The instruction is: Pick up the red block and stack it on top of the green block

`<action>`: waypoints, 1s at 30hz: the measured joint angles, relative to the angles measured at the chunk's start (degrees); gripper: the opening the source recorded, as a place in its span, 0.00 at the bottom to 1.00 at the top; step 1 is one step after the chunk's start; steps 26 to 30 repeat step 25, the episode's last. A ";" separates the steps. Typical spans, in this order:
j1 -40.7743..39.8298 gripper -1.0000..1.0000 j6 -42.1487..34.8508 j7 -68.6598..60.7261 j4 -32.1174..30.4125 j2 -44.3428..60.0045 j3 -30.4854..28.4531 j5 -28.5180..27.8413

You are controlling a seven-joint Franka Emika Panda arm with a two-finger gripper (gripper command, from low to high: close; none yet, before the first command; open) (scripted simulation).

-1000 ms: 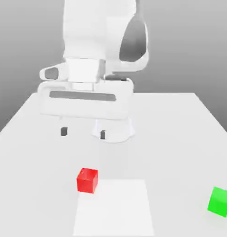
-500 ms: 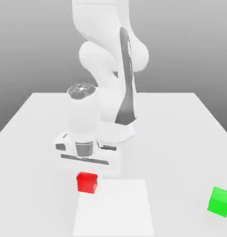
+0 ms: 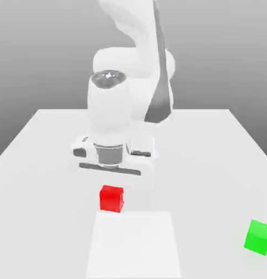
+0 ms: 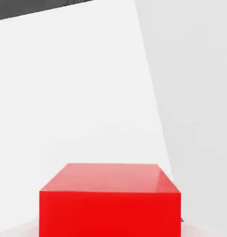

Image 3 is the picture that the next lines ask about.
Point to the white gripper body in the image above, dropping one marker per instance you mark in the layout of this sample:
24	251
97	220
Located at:
146	169

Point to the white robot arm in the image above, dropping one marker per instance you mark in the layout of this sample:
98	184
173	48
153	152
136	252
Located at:
109	113

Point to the small red cube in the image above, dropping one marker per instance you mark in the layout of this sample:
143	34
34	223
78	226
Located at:
110	198

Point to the small green cube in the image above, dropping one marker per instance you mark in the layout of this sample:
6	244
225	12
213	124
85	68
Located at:
258	237

